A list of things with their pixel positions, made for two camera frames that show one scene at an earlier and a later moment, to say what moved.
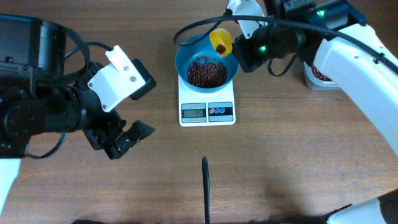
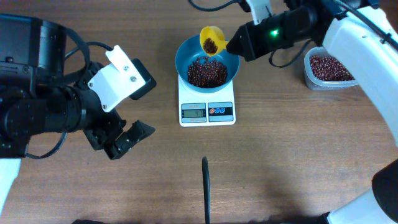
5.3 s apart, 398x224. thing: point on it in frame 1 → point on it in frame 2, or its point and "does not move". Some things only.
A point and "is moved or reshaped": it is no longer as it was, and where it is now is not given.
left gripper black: [101, 131] does not move
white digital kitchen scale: [206, 109] does not move
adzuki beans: [221, 48] → [209, 46]
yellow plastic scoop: [222, 41] is moved or reshaped
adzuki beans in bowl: [207, 73] does not move
